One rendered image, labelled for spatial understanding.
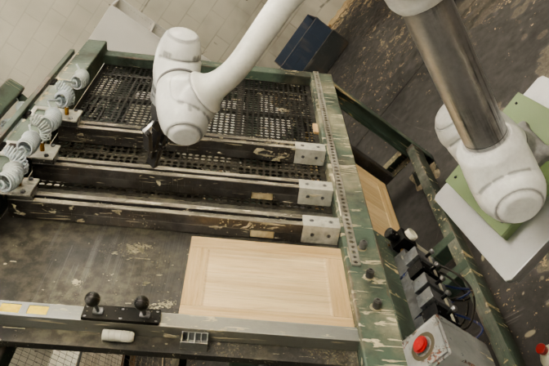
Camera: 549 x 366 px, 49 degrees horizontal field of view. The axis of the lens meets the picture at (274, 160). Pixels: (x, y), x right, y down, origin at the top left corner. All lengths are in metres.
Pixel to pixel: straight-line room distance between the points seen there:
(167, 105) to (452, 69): 0.59
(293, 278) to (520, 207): 0.73
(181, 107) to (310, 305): 0.77
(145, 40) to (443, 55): 4.47
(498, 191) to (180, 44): 0.78
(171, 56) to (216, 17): 5.53
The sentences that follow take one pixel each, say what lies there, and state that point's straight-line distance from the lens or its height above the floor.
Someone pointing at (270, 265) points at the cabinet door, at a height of 1.09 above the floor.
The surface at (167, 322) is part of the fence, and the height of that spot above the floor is 1.34.
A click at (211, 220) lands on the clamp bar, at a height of 1.28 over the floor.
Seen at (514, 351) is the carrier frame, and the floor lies 0.14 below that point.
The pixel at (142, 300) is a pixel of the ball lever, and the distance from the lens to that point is 1.53.
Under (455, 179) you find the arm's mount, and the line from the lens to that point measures 1.90.
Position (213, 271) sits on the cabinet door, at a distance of 1.83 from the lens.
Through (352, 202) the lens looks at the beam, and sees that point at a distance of 2.18.
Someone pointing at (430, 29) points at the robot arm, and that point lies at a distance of 1.21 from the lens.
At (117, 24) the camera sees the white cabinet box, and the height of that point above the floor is 1.92.
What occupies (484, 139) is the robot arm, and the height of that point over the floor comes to 1.08.
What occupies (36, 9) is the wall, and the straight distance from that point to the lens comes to 7.10.
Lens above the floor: 1.82
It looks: 18 degrees down
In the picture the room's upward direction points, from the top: 56 degrees counter-clockwise
